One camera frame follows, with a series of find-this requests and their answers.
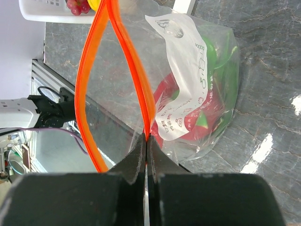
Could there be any white plastic basket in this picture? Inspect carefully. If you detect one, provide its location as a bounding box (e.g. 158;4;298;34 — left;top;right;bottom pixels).
18;0;95;24

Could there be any clear zip top bag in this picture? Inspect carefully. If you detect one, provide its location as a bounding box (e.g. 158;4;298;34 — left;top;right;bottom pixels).
75;0;240;172

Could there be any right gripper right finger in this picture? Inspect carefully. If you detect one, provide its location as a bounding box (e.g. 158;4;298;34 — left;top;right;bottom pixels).
146;135;192;184

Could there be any silver clothes rack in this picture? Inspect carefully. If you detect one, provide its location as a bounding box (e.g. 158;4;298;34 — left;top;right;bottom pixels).
173;0;196;15

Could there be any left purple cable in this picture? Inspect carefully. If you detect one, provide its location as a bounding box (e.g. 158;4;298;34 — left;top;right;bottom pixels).
0;127;89;155

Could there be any yellow star fruit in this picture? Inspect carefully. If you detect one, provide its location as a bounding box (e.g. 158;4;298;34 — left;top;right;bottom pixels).
87;0;101;12

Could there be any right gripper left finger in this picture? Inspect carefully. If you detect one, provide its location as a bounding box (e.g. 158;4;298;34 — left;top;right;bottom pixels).
108;133;146;185

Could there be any green pepper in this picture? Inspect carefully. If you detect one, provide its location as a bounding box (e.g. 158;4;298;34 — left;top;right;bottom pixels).
203;32;239;127

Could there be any pink dragon fruit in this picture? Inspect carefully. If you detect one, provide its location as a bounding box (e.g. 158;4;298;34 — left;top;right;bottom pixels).
154;73;225;141

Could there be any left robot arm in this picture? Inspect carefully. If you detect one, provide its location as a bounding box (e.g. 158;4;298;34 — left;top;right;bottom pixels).
0;86;76;129

